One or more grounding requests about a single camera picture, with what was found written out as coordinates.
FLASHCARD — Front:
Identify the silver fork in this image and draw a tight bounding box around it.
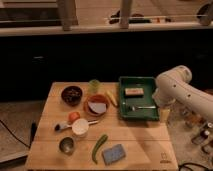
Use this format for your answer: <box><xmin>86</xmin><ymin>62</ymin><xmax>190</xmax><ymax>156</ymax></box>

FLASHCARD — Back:
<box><xmin>128</xmin><ymin>106</ymin><xmax>156</xmax><ymax>111</ymax></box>

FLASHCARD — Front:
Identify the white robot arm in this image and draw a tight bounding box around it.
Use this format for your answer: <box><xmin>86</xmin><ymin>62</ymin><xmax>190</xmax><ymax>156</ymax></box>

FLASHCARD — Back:
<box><xmin>152</xmin><ymin>65</ymin><xmax>213</xmax><ymax>122</ymax></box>

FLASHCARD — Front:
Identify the yellow corn cob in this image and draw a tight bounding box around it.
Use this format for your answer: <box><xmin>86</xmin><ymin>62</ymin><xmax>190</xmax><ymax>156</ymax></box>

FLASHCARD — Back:
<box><xmin>106</xmin><ymin>90</ymin><xmax>118</xmax><ymax>107</ymax></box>

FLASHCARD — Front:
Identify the green plastic cup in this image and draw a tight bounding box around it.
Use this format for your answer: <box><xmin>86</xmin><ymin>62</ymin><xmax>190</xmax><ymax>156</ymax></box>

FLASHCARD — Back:
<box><xmin>88</xmin><ymin>79</ymin><xmax>100</xmax><ymax>94</ymax></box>

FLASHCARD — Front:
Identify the orange bowl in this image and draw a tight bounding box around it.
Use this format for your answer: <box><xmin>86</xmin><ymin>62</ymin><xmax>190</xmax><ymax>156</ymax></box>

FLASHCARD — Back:
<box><xmin>83</xmin><ymin>94</ymin><xmax>109</xmax><ymax>117</ymax></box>

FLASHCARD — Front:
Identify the tan sponge block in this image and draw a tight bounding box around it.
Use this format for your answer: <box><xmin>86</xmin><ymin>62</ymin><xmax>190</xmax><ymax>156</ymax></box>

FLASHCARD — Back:
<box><xmin>124</xmin><ymin>88</ymin><xmax>144</xmax><ymax>97</ymax></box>

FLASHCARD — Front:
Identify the grey purple cloth piece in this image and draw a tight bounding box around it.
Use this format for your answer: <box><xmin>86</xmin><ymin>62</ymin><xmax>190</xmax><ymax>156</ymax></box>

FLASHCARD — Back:
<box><xmin>88</xmin><ymin>102</ymin><xmax>107</xmax><ymax>114</ymax></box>

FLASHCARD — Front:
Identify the green plastic tray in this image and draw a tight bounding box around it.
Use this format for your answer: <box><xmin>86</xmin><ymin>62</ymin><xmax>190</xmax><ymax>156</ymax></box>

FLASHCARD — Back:
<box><xmin>118</xmin><ymin>76</ymin><xmax>159</xmax><ymax>121</ymax></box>

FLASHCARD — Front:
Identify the dark bowl with food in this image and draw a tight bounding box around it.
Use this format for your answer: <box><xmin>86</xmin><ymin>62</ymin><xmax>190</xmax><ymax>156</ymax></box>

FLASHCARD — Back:
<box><xmin>61</xmin><ymin>86</ymin><xmax>83</xmax><ymax>106</ymax></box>

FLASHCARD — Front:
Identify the red tomato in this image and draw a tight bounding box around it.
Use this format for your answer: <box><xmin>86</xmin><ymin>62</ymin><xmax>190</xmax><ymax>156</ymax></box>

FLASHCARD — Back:
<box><xmin>68</xmin><ymin>112</ymin><xmax>80</xmax><ymax>123</ymax></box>

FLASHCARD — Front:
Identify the white cup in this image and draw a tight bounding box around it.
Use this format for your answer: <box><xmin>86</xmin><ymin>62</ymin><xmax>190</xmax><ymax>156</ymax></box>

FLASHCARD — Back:
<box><xmin>72</xmin><ymin>118</ymin><xmax>89</xmax><ymax>137</ymax></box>

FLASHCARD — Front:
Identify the wooden cutting board table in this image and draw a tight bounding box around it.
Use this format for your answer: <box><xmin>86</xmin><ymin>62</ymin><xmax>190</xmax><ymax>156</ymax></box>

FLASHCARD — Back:
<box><xmin>25</xmin><ymin>82</ymin><xmax>178</xmax><ymax>171</ymax></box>

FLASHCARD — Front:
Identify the green chili pepper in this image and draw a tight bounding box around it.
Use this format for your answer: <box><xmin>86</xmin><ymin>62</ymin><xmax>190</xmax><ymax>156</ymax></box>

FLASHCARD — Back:
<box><xmin>92</xmin><ymin>134</ymin><xmax>108</xmax><ymax>164</ymax></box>

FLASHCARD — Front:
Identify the blue sponge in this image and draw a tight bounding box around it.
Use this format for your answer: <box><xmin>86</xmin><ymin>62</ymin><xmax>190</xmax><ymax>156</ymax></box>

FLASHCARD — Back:
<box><xmin>102</xmin><ymin>144</ymin><xmax>126</xmax><ymax>165</ymax></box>

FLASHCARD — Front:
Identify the small metal cup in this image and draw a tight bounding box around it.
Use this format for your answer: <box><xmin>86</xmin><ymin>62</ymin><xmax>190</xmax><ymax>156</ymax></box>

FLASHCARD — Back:
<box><xmin>59</xmin><ymin>137</ymin><xmax>74</xmax><ymax>155</ymax></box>

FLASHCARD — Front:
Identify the brush with silver handle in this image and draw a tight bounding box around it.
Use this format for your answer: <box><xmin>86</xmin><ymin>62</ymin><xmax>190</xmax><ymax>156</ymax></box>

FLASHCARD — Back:
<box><xmin>54</xmin><ymin>120</ymin><xmax>98</xmax><ymax>132</ymax></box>

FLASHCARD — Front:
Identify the black cable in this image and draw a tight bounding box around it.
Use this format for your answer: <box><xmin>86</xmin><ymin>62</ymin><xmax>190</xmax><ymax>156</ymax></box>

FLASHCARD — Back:
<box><xmin>0</xmin><ymin>119</ymin><xmax>31</xmax><ymax>149</ymax></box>

